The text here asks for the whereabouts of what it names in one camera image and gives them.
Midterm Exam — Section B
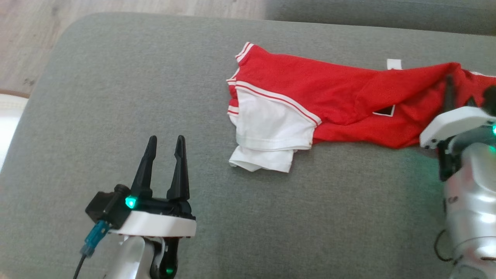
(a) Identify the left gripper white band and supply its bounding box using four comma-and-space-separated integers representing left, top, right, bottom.
110, 135, 196, 239

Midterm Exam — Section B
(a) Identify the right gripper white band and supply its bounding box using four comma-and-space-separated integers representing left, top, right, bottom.
420, 76, 496, 150

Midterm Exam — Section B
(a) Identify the red white basketball jersey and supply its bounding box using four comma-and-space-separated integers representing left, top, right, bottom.
226, 42, 496, 173

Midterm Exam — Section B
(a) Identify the grey sofa back cushion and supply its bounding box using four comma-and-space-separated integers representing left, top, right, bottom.
265, 0, 496, 36

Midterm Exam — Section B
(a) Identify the grey sofa seat cushion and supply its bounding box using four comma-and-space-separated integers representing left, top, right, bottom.
0, 12, 496, 279

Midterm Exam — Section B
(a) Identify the white object on floor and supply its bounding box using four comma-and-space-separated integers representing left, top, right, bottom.
0, 93, 29, 171

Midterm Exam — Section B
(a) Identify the blue cable connector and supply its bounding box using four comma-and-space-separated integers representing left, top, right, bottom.
80, 220, 111, 257

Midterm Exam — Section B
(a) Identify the thin black left cable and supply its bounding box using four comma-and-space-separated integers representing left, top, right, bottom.
73, 254, 88, 279

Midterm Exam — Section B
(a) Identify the thin black cable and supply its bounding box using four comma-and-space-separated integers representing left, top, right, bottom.
433, 229, 455, 262
73, 254, 88, 279

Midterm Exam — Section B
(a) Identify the thin black right cable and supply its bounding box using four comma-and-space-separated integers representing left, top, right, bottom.
433, 229, 455, 262

